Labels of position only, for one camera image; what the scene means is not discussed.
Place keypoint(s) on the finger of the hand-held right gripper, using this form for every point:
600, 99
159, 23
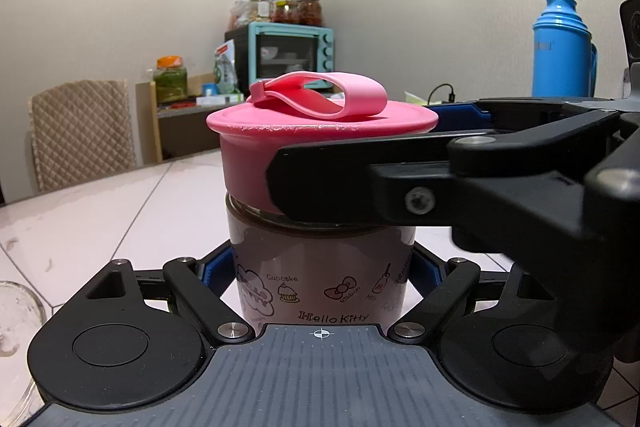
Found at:
452, 112
350, 187

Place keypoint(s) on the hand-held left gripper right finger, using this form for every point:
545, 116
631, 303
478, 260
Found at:
424, 274

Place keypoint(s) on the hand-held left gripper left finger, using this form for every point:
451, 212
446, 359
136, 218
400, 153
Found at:
220, 274

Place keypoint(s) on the clear glass cup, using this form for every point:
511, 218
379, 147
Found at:
15, 322

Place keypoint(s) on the green packet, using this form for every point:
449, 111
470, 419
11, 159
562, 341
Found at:
415, 98

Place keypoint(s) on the blue thermos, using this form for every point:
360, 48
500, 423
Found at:
560, 52

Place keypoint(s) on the wooden shelf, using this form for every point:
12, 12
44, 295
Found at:
185, 132

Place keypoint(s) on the teal toaster oven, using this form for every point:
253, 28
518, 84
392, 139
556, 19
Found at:
290, 49

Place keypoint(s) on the flat white box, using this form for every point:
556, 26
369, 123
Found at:
220, 101

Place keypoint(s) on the green and white bag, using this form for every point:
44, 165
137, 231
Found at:
226, 69

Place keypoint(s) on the green jar with orange lid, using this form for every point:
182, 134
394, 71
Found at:
170, 82

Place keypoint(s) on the glass jar with pale contents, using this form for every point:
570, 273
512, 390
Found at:
260, 9

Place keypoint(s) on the chair with quilted cover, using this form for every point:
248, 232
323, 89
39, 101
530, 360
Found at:
80, 132

